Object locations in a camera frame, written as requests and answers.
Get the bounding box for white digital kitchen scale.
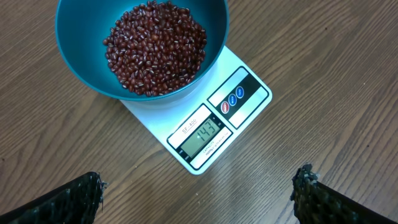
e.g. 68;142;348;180
122;47;273;175

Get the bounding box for blue metal bowl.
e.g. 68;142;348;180
55;0;229;101

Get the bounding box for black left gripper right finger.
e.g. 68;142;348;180
290;164;397;224

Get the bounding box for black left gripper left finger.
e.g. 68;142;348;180
1;172;106;224

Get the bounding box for red beans in bowl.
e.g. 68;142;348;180
103;1;207;97

